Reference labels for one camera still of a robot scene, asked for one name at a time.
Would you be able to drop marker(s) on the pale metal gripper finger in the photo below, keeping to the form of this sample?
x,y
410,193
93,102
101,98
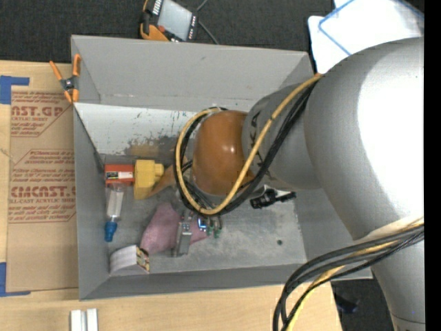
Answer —
x,y
182,241

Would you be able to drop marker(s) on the pink cloth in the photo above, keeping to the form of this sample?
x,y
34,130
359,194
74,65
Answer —
x,y
162,228

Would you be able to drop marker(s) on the grey metal bin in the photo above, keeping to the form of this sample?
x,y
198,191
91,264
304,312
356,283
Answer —
x,y
241,253

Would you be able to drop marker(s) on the white patterned box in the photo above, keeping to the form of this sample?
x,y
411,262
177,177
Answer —
x,y
125,259

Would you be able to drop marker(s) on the yellow toy block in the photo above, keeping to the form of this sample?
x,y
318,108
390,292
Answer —
x,y
144,179

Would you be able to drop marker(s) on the clear plastic bottle blue cap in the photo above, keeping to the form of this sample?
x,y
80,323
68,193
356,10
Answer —
x,y
115,205

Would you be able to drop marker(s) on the red box with label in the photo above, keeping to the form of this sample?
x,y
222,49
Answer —
x,y
119,175

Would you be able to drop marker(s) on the brown cardboard board red print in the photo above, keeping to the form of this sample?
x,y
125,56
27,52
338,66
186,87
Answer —
x,y
41,240

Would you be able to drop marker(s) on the black cylinder on white bracket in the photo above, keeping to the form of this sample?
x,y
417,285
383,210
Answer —
x,y
265,198

